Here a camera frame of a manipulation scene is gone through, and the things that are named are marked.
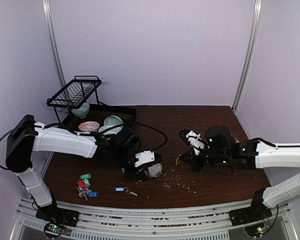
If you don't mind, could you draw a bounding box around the black wire dish rack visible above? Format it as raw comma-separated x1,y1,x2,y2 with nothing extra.
46,75,137,131

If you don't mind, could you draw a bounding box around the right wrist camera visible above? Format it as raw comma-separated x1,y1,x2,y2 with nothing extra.
178,128,206,156

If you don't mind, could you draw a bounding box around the blue key tag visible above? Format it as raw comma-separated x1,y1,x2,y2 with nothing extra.
88,191,99,198
113,187,125,193

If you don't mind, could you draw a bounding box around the left aluminium wall post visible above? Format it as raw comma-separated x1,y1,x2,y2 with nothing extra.
42,0,66,87

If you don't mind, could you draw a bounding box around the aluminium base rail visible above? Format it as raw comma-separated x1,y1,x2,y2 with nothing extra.
8,198,300,240

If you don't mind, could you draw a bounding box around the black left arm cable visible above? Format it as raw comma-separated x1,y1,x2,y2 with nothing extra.
0,121,169,171

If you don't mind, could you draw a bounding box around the silver key on blue tag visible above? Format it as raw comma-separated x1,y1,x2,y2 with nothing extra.
124,187,138,196

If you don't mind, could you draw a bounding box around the aluminium wall post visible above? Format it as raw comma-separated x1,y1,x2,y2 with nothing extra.
42,0,66,87
232,0,264,114

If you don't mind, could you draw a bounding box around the right aluminium wall post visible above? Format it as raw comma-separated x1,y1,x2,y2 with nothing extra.
232,0,264,114

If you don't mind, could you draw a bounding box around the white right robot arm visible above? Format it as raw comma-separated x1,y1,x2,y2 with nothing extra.
178,125,300,221

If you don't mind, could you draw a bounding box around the light blue bowl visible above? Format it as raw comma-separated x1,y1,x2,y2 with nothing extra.
103,115,124,126

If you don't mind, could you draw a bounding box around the red patterned bowl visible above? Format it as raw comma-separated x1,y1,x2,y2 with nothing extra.
78,121,100,133

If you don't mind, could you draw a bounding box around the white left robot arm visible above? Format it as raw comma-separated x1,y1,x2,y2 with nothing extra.
1,114,161,222

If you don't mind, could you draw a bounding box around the celadon green bowl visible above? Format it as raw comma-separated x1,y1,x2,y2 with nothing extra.
71,102,90,119

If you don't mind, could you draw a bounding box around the yellow blue patterned bowl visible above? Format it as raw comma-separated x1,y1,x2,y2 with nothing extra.
98,125,123,135

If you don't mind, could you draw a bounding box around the silver keys bunch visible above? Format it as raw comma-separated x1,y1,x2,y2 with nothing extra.
77,186,92,201

